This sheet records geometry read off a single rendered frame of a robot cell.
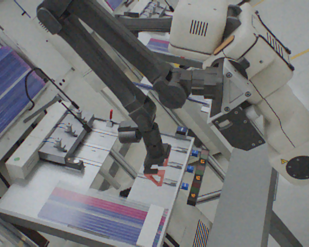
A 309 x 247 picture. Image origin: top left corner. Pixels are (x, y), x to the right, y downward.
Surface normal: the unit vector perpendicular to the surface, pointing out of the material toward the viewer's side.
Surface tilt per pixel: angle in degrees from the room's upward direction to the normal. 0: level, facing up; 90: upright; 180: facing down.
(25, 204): 43
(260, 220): 0
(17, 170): 90
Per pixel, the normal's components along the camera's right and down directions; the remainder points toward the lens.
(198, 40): -0.21, 0.58
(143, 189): 0.04, -0.76
